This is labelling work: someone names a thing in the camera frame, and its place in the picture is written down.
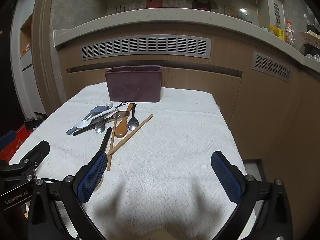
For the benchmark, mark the white plastic spoon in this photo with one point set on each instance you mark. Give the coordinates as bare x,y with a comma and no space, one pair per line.
82,124

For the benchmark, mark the grey stone counter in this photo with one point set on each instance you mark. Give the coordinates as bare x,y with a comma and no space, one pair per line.
150,17

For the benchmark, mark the short grey vent grille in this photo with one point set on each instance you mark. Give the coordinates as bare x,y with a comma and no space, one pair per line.
272,66

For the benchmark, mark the long grey vent grille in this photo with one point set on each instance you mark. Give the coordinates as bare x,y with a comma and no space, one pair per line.
146,47

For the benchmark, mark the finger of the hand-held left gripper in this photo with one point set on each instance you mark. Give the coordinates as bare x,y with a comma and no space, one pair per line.
36,155

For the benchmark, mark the grey blue rice paddle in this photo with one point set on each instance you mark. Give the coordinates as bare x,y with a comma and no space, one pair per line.
98,110

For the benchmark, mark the orange capped bottle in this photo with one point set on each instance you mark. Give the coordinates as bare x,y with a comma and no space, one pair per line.
289,33

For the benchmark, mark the small white spoon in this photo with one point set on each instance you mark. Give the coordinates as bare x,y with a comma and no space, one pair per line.
109,104

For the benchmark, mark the blue object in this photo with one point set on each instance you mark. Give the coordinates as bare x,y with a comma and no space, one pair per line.
7,138

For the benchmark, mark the white textured towel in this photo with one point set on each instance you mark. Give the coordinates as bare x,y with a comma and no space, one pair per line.
162,155

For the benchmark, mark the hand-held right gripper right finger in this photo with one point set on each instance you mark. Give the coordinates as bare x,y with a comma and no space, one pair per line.
226,177

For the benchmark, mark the red cardboard box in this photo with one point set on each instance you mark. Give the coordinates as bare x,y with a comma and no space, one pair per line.
17,142

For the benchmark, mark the wooden chopstick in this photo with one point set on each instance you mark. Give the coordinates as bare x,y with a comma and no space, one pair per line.
125,139
112,140
140,125

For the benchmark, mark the white shelf unit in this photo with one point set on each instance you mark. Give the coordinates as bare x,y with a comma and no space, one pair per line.
27,85

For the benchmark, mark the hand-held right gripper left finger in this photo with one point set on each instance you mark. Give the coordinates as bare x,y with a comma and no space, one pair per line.
91,177

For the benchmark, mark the wooden cabinet front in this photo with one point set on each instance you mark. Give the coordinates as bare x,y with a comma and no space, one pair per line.
225,92

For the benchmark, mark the metal smiley face spoon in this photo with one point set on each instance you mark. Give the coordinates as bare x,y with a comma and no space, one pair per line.
120,116

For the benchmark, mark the yellow box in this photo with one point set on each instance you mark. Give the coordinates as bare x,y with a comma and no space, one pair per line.
282,35

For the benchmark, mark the purple plastic utensil holder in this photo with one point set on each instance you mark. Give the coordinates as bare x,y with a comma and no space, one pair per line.
132,87

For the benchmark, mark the brown wooden rice spoon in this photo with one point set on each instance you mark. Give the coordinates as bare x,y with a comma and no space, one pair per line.
121,128

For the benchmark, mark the glass dome cover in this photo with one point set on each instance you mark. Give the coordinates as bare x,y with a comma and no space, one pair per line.
246,16

